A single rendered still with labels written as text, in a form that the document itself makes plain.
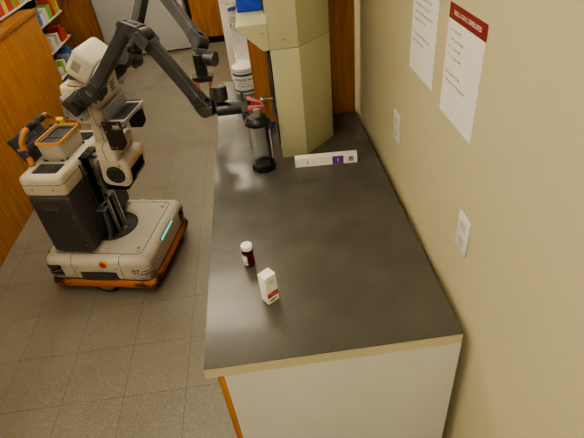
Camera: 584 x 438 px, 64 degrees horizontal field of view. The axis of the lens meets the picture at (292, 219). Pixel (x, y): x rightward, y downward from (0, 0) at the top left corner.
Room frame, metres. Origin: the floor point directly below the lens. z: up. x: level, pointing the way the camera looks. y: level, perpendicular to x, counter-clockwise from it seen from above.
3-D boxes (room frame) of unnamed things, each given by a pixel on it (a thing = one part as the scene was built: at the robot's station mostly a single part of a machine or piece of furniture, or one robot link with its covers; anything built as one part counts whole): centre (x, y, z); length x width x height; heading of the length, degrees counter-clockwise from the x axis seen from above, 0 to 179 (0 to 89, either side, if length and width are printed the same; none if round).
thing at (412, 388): (1.78, -0.06, 0.45); 2.05 x 0.67 x 0.90; 2
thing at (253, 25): (1.95, 0.07, 1.46); 0.32 x 0.11 x 0.10; 2
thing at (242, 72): (2.60, 0.17, 1.01); 0.13 x 0.13 x 0.15
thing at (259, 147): (1.73, 0.09, 1.06); 0.11 x 0.11 x 0.21
